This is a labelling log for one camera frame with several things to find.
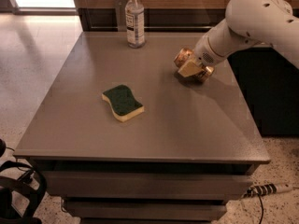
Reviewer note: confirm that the orange soda can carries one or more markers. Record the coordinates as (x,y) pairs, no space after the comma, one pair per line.
(190,66)

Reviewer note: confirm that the clear plastic water bottle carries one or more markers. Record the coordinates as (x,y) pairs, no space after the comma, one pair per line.
(134,17)

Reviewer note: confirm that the left metal wall bracket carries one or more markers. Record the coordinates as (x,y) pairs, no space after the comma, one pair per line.
(119,6)

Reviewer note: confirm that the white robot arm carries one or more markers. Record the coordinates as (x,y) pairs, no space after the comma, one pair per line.
(247,23)

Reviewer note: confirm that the white power strip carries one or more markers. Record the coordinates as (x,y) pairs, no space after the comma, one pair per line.
(267,189)

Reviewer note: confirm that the grey drawer cabinet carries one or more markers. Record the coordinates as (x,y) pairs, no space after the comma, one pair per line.
(193,149)

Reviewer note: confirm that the green and yellow sponge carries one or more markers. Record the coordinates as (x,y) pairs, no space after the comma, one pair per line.
(122,102)

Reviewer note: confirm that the black strap bag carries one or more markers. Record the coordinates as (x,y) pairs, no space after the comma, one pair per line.
(8,214)

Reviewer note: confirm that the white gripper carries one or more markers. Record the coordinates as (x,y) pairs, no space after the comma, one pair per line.
(204,54)

